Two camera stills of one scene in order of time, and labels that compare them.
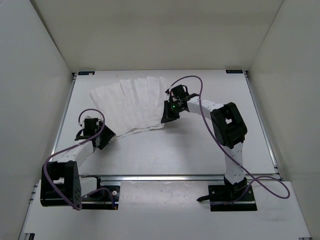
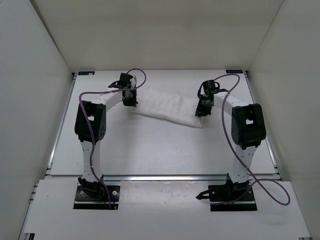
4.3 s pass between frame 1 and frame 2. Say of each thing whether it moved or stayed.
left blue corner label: stayed
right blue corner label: stayed
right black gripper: moved
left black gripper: moved
